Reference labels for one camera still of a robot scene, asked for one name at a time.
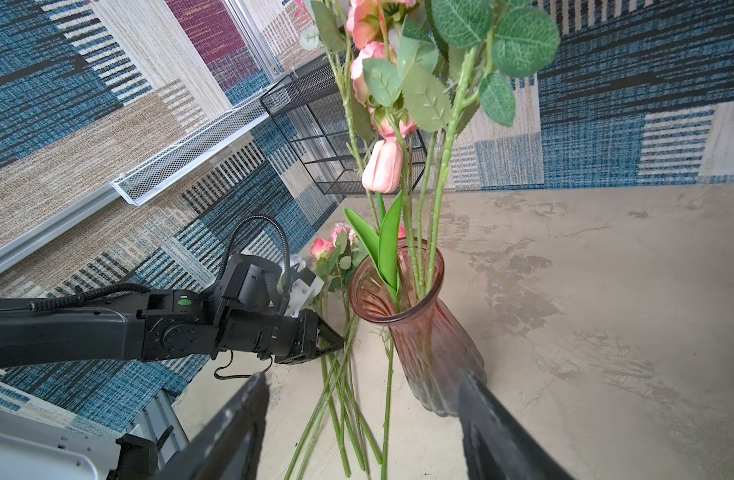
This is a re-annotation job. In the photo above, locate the red ribbed glass vase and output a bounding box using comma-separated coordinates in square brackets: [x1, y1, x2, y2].
[349, 240, 487, 417]

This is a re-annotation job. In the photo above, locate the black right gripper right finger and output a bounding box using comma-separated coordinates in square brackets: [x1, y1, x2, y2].
[458, 371, 573, 480]

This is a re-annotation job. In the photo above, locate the pile of artificial flowers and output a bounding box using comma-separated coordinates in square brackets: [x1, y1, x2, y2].
[284, 223, 394, 479]

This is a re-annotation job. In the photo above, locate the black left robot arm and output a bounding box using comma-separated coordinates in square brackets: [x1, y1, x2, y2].
[0, 254, 345, 369]

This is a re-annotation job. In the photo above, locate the pink single rose stem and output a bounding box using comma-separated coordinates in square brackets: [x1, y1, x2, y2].
[400, 1, 560, 293]

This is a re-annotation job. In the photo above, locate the black wire mesh shelf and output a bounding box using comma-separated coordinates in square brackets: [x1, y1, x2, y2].
[259, 53, 428, 196]

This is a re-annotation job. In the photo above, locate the pink tulip stem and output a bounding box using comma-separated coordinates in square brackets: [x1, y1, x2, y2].
[345, 140, 404, 301]

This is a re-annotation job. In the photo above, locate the pink double rose stem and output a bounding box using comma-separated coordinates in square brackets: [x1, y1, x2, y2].
[346, 1, 438, 287]

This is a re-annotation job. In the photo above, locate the white wire mesh tray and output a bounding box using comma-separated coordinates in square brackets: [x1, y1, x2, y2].
[110, 92, 269, 206]

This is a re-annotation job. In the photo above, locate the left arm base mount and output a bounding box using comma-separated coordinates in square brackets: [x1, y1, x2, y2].
[107, 425, 174, 480]

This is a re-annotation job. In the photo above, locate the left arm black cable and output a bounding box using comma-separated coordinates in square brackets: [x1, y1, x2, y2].
[213, 214, 292, 380]

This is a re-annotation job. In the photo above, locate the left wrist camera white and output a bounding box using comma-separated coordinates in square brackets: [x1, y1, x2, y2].
[285, 268, 324, 318]

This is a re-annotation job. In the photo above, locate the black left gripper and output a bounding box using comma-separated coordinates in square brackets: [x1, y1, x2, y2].
[276, 309, 345, 365]

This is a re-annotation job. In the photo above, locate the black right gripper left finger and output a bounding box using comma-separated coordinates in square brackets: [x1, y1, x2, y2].
[155, 373, 270, 479]

